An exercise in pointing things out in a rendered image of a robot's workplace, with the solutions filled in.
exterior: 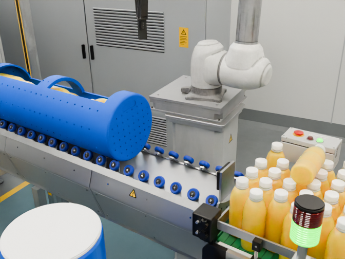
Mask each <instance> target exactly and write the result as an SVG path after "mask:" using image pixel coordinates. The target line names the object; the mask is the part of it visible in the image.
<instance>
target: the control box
mask: <svg viewBox="0 0 345 259"><path fill-rule="evenodd" d="M295 130H301V129H297V128H292V127H290V128H289V129H288V130H287V131H286V132H285V133H284V134H283V135H282V136H281V143H282V144H283V147H282V149H283V153H284V155H285V158H286V159H287V160H288V161H289V162H292V163H296V162H297V160H298V159H299V158H300V156H301V155H302V154H303V152H304V151H305V150H306V149H308V148H310V147H312V146H315V145H317V144H321V145H323V146H324V147H325V159H327V160H331V161H333V162H334V165H333V169H334V168H335V167H336V165H337V163H338V161H339V155H340V150H341V144H342V139H339V138H335V137H331V136H326V135H322V134H318V133H313V132H308V131H304V130H301V131H303V132H304V133H303V134H302V135H300V136H299V135H296V134H295V133H294V131H295ZM312 134H313V135H312ZM308 136H313V140H309V139H307V137H308ZM318 138H322V139H323V142H318V141H317V139H318Z"/></svg>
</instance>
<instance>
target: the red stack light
mask: <svg viewBox="0 0 345 259"><path fill-rule="evenodd" d="M324 210H325V209H324ZM324 210H323V211H321V212H319V213H307V212H304V211H301V210H300V209H299V208H297V207H296V205H295V203H294V207H293V214H292V220H293V222H294V223H295V224H297V225H298V226H300V227H302V228H306V229H316V228H319V227H320V226H321V225H322V222H323V216H324Z"/></svg>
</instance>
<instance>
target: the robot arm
mask: <svg viewBox="0 0 345 259"><path fill-rule="evenodd" d="M261 7H262V0H239V3H238V15H237V28H236V40H235V42H233V43H232V44H231V45H230V47H229V50H228V52H227V51H225V50H224V47H223V45H222V44H221V43H220V42H218V41H217V40H203V41H199V42H198V44H197V45H196V46H195V48H194V50H193V54H192V57H191V66H190V77H191V86H184V87H181V92H183V93H187V94H188V95H186V96H185V100H198V101H209V102H217V103H221V102H222V97H223V95H224V93H225V92H227V89H226V88H222V85H225V86H228V87H232V88H237V89H245V90H252V89H257V88H261V87H264V86H266V85H267V84H268V83H269V81H270V79H271V76H272V66H271V63H270V61H269V60H268V59H267V58H265V57H264V52H263V48H262V46H261V45H260V43H258V36H259V27H260V17H261ZM135 8H136V17H137V21H138V39H139V40H146V39H147V22H146V20H147V19H148V0H135Z"/></svg>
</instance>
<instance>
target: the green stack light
mask: <svg viewBox="0 0 345 259"><path fill-rule="evenodd" d="M321 227H322V225H321V226H320V227H319V228H316V229H306V228H302V227H300V226H298V225H297V224H295V223H294V222H293V220H292V222H291V229H290V239H291V240H292V241H293V242H294V243H295V244H297V245H299V246H302V247H307V248H309V247H314V246H316V245H318V243H319V239H320V234H321Z"/></svg>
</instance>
